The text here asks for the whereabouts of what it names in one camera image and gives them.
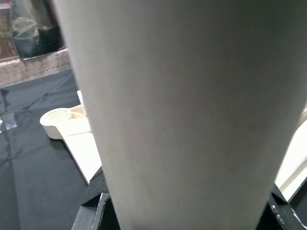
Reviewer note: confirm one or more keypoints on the white plastic table top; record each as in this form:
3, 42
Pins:
76, 148

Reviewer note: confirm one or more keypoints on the black tablecloth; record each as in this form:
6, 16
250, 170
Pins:
36, 179

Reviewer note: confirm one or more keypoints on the beige cloth covered bench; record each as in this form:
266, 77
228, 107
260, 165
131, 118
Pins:
36, 69

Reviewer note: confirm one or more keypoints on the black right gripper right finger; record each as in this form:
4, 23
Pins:
280, 218

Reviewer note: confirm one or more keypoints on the clear tape patch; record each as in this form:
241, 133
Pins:
9, 121

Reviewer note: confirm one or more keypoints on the red framed poster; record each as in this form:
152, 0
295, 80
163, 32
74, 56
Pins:
6, 36

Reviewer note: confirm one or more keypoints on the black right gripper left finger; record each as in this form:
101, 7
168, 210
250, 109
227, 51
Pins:
93, 206

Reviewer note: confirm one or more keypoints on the white plastic table leg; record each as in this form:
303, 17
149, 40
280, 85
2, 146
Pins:
180, 107

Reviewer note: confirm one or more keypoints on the glossy black bag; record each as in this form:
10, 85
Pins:
43, 36

